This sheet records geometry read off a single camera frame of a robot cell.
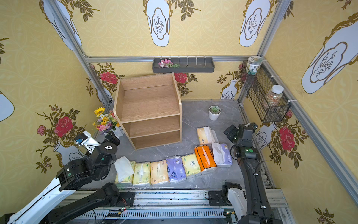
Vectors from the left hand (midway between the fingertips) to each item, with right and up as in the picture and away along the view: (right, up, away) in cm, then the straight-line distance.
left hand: (103, 136), depth 65 cm
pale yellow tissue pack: (+15, -24, +13) cm, 30 cm away
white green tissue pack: (+5, -21, +12) cm, 24 cm away
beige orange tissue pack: (+24, -22, +13) cm, 35 cm away
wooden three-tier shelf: (+20, +13, +8) cm, 25 cm away
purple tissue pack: (+34, -21, +14) cm, 42 cm away
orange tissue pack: (+51, -15, +16) cm, 55 cm away
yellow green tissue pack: (+43, -19, +16) cm, 49 cm away
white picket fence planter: (-6, -1, +29) cm, 30 cm away
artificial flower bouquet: (-11, +6, +22) cm, 26 cm away
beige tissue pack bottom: (+53, -4, +28) cm, 60 cm away
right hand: (+68, 0, +14) cm, 70 cm away
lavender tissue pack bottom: (+61, -14, +17) cm, 64 cm away
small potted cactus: (+61, +12, +38) cm, 73 cm away
